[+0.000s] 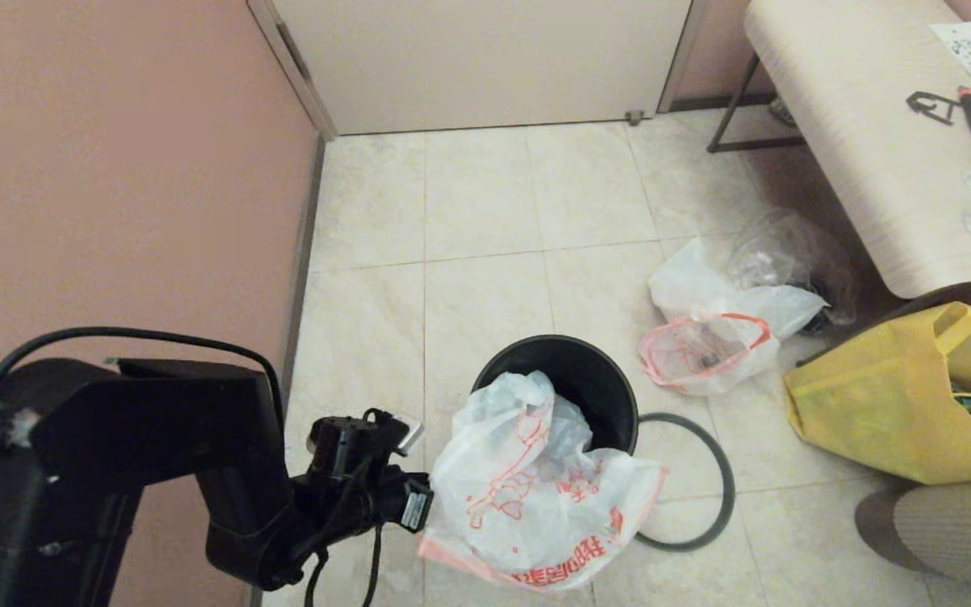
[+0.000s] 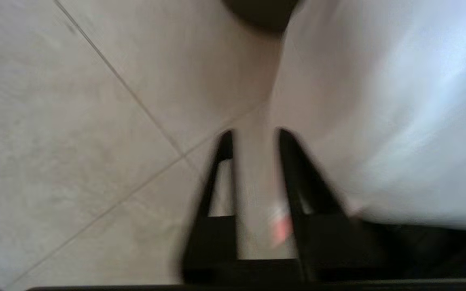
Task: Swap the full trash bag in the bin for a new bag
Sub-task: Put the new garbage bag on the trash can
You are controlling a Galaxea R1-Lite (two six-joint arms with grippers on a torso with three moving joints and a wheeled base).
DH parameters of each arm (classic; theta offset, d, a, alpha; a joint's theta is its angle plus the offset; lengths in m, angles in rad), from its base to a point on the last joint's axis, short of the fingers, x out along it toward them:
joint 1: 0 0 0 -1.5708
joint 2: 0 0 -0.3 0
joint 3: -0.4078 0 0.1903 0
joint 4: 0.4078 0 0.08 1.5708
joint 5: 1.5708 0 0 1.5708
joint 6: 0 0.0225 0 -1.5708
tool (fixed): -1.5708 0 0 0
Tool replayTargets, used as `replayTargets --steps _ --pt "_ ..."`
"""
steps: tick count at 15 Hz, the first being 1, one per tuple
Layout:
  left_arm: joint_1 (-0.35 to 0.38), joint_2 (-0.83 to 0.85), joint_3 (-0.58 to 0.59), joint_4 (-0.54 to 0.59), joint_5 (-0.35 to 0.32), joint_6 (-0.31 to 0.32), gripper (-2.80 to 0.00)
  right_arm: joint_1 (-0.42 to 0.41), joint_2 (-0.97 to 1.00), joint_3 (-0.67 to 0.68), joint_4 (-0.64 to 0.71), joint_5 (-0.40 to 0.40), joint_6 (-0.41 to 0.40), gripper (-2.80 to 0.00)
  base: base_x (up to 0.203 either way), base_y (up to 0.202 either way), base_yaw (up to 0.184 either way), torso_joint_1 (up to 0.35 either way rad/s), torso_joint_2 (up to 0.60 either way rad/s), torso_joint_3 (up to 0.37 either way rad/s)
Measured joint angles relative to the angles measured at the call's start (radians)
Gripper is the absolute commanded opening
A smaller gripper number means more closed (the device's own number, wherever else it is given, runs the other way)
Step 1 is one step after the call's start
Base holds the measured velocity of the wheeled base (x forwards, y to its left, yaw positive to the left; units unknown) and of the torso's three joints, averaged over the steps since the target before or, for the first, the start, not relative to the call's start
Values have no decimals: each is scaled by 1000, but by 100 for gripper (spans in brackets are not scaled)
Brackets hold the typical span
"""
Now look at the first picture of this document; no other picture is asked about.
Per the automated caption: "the white red-print trash bag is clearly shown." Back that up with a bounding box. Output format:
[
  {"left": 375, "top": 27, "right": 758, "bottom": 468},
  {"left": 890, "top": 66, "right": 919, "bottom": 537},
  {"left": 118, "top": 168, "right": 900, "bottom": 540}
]
[
  {"left": 639, "top": 235, "right": 831, "bottom": 396},
  {"left": 417, "top": 370, "right": 669, "bottom": 593}
]

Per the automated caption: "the black bin rim ring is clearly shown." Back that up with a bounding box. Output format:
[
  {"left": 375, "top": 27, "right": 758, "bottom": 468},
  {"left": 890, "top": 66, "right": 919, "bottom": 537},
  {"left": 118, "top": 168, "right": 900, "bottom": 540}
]
[{"left": 630, "top": 411, "right": 738, "bottom": 552}]

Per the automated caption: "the black trash bin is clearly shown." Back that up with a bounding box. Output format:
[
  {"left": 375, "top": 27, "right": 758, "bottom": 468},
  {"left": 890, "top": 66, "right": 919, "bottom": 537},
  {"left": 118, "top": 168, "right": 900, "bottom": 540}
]
[{"left": 469, "top": 335, "right": 641, "bottom": 457}]

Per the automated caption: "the clear bag with black items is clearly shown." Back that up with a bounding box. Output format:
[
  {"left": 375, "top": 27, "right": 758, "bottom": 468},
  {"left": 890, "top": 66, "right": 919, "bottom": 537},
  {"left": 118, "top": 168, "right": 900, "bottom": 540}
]
[{"left": 726, "top": 208, "right": 862, "bottom": 331}]

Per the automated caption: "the yellow fabric tote bag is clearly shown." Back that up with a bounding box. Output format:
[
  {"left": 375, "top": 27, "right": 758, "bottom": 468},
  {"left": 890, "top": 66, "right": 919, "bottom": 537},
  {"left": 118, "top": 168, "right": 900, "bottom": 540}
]
[{"left": 784, "top": 301, "right": 971, "bottom": 486}]

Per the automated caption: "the white door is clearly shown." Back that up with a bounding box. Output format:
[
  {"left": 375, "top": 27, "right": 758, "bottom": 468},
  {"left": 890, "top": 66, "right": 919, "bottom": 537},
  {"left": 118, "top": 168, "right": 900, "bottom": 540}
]
[{"left": 271, "top": 0, "right": 694, "bottom": 137}]

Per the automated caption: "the beige ribbed bin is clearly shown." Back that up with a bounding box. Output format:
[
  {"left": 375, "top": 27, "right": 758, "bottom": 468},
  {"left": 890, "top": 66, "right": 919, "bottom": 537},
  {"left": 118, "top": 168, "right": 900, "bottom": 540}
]
[{"left": 854, "top": 475, "right": 971, "bottom": 592}]

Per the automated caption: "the beige bench with metal legs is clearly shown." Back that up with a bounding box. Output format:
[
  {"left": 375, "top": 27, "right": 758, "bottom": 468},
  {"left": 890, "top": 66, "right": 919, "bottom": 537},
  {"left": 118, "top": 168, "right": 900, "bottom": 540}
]
[{"left": 708, "top": 0, "right": 971, "bottom": 301}]

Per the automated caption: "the black metal hook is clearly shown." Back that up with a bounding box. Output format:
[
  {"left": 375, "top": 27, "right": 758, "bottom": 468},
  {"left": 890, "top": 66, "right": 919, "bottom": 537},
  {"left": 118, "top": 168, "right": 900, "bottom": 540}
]
[{"left": 905, "top": 90, "right": 963, "bottom": 128}]

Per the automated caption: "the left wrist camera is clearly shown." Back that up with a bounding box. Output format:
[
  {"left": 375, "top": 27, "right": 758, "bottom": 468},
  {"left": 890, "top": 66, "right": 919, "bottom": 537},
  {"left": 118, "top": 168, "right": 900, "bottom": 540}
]
[{"left": 383, "top": 411, "right": 425, "bottom": 455}]

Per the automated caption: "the grey wall baseboard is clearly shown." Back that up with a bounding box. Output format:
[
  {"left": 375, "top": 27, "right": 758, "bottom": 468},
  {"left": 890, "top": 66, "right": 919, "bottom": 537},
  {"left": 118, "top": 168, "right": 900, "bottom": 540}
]
[{"left": 241, "top": 134, "right": 327, "bottom": 607}]

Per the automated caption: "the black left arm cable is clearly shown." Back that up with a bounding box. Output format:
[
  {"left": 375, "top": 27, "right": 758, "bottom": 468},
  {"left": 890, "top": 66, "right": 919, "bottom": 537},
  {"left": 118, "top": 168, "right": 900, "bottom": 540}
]
[{"left": 0, "top": 326, "right": 385, "bottom": 607}]

